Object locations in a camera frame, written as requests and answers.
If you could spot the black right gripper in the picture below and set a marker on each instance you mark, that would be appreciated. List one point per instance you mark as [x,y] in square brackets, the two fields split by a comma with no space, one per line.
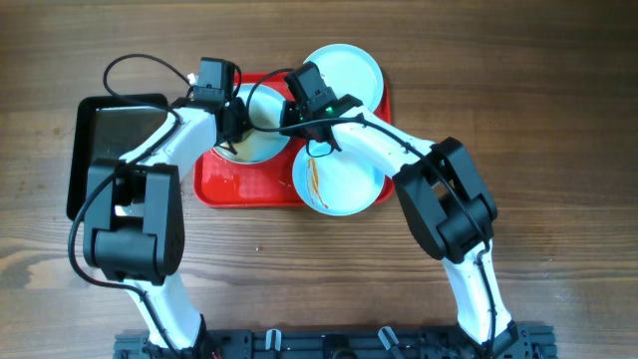
[290,109]

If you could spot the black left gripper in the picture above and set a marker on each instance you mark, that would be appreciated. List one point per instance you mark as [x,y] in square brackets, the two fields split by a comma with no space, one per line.
[242,122]

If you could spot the light blue plate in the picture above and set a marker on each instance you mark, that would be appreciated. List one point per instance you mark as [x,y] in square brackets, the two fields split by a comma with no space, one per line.
[349,70]
[335,183]
[266,106]

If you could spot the light blue plate bottom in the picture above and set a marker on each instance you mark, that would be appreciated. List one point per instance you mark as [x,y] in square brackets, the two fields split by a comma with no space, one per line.
[335,183]

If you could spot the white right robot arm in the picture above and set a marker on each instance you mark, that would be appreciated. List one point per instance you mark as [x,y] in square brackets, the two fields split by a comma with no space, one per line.
[447,206]

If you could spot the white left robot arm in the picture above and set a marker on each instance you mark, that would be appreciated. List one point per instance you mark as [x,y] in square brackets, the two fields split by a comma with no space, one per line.
[132,214]

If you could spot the red serving tray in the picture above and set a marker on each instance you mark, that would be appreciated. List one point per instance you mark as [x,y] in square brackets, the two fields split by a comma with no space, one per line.
[218,182]

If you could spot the black water tray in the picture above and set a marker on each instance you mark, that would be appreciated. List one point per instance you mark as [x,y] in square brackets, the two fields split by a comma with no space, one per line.
[107,128]

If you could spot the light blue plate top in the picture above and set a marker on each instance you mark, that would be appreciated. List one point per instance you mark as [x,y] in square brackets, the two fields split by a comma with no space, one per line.
[349,70]

